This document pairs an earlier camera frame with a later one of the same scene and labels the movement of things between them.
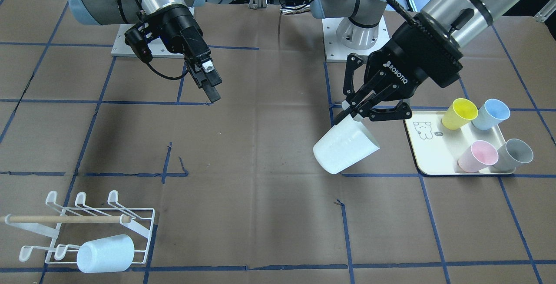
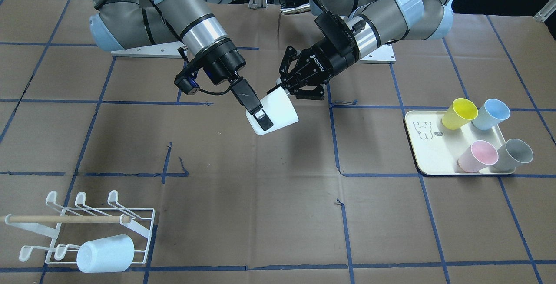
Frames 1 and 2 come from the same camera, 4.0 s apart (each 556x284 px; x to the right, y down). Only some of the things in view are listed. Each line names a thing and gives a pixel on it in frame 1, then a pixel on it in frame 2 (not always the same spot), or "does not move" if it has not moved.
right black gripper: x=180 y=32 → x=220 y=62
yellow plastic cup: x=462 y=111 does not move
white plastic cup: x=346 y=143 → x=279 y=108
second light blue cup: x=492 y=113 does not move
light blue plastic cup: x=113 y=254 does not move
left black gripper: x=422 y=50 → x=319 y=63
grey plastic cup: x=513 y=154 does not move
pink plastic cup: x=480 y=156 does not move
